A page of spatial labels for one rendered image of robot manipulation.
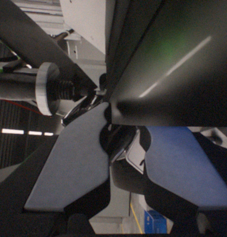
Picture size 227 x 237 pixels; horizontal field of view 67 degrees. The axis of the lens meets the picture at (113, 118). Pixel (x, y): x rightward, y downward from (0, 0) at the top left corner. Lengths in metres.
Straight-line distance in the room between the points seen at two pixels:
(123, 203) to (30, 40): 7.52
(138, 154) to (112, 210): 7.50
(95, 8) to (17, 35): 0.27
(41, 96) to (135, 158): 0.18
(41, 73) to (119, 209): 7.64
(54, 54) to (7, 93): 0.15
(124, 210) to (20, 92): 7.66
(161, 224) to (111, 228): 10.63
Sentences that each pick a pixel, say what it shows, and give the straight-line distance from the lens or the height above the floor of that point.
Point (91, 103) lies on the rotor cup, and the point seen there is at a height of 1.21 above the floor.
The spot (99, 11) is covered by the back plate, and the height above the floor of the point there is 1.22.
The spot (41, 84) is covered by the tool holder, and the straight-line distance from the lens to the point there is 0.22.
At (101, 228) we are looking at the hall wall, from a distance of 13.71.
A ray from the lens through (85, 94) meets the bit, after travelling 0.24.
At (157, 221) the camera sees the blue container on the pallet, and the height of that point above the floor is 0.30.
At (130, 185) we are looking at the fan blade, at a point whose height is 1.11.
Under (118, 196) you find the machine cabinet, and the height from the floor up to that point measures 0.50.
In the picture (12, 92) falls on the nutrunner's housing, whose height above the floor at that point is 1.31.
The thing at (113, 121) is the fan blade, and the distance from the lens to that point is 0.15.
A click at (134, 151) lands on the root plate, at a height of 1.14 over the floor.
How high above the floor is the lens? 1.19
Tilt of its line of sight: 2 degrees down
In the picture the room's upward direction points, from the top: 86 degrees counter-clockwise
